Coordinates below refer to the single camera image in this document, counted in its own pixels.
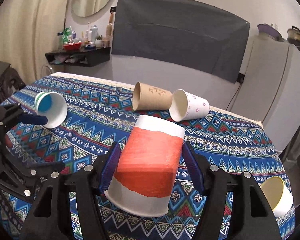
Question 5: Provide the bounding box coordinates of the green striped white paper cup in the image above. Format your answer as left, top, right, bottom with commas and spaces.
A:
34, 92, 68, 129

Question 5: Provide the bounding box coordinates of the red and white paper cup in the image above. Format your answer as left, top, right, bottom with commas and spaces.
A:
104, 115, 185, 217

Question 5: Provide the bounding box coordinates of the white cup yellow inside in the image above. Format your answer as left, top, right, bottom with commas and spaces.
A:
260, 177, 294, 217

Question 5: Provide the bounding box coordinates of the brown kraft paper cup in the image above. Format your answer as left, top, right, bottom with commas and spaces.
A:
132, 82, 172, 111

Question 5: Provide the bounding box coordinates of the white cup with pink hearts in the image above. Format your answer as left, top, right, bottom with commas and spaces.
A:
169, 89, 210, 122

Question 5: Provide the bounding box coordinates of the red bowl on shelf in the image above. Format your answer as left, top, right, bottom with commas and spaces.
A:
63, 42, 82, 51

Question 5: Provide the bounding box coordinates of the beige curtain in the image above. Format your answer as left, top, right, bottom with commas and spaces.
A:
0, 0, 68, 84

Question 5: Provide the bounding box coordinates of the small potted plant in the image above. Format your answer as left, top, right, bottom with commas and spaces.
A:
95, 35, 103, 47

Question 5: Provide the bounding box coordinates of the white kettle bottle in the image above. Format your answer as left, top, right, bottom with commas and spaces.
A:
90, 25, 98, 43

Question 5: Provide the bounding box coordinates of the white refrigerator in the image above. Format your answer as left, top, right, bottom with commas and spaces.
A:
230, 36, 300, 151

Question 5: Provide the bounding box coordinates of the purple bowl on refrigerator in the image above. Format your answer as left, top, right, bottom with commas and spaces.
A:
257, 23, 282, 41

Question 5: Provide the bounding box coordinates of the metal pot on refrigerator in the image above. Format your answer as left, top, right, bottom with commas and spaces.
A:
287, 26, 300, 46

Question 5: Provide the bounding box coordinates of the black wall shelf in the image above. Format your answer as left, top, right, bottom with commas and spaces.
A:
45, 47, 110, 67

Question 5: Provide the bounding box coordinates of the black power cable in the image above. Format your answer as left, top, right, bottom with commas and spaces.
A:
225, 73, 245, 112

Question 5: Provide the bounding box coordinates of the grey covered wall television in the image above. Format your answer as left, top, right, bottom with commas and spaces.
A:
112, 0, 250, 83

